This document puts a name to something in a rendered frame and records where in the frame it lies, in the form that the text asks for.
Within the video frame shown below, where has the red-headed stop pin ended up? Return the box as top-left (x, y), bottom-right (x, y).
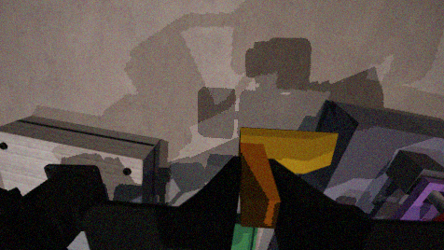
top-left (427, 190), bottom-right (444, 222)

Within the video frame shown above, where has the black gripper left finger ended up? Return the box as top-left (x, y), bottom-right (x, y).
top-left (82, 157), bottom-right (242, 250)

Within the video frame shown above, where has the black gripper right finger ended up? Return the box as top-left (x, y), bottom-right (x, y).
top-left (268, 159), bottom-right (444, 250)

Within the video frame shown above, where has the green tray floor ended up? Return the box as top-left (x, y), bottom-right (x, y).
top-left (231, 226), bottom-right (253, 250)

